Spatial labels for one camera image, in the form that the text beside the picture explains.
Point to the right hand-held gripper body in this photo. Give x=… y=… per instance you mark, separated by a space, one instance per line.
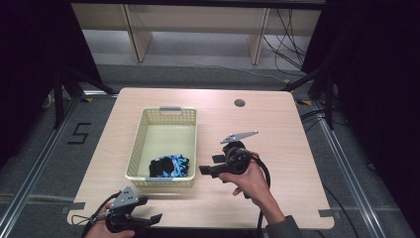
x=237 y=158

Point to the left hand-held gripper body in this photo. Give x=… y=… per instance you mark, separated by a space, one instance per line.
x=124 y=201

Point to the blue patterned cloth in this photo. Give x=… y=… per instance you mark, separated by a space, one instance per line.
x=181 y=165

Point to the black cloth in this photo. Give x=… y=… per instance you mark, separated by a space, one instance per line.
x=160 y=167

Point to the cream perforated plastic basket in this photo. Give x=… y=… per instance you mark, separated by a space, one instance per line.
x=165 y=139

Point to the person's right hand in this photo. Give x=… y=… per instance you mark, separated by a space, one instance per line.
x=256 y=183

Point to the person's left hand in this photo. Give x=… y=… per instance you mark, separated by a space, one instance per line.
x=97 y=229

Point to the grey tape piece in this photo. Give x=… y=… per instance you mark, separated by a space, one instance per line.
x=326 y=213
x=77 y=206

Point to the yellow black floor tape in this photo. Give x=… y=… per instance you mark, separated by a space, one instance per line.
x=304 y=102
x=87 y=99

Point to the black metal stand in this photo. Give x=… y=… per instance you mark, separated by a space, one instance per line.
x=58 y=99
x=328 y=99

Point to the light wooden shelf unit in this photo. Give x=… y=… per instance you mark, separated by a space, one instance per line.
x=142 y=43

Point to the black curtain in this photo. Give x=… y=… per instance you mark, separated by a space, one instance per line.
x=26 y=66
x=379 y=82

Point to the short metal floor rail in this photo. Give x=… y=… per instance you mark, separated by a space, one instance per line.
x=99 y=94

